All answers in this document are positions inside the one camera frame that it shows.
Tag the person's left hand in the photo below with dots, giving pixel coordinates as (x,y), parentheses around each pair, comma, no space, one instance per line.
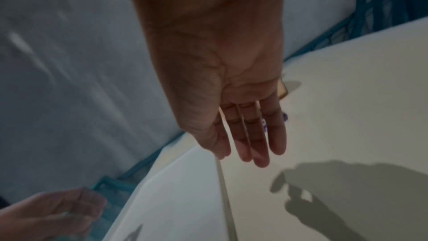
(36,216)

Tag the person's right hand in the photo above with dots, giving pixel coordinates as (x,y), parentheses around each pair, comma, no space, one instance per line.
(214,70)

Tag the teal plastic crate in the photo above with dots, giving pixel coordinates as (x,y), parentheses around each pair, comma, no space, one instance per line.
(384,4)
(112,195)

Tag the small purple and white object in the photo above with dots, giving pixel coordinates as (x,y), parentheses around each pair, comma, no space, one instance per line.
(285,117)

